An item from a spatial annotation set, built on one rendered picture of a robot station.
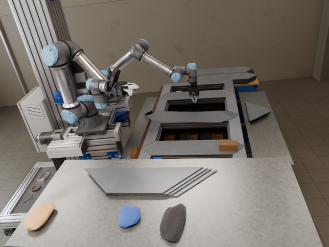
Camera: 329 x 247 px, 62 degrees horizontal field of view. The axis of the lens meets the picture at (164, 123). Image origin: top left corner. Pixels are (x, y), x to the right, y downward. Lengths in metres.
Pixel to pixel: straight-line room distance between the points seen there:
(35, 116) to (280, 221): 1.88
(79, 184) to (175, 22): 3.64
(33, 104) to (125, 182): 1.16
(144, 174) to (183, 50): 3.61
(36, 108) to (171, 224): 1.51
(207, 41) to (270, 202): 3.81
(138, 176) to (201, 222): 0.43
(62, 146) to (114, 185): 0.80
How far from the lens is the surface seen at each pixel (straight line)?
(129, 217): 1.30
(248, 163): 1.56
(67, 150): 2.14
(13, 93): 6.00
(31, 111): 2.40
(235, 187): 1.42
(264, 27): 5.01
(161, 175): 1.47
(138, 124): 2.76
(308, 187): 3.07
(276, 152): 2.17
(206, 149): 1.96
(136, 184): 1.45
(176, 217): 1.26
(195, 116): 2.38
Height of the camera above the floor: 2.02
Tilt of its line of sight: 30 degrees down
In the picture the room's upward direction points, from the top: 8 degrees counter-clockwise
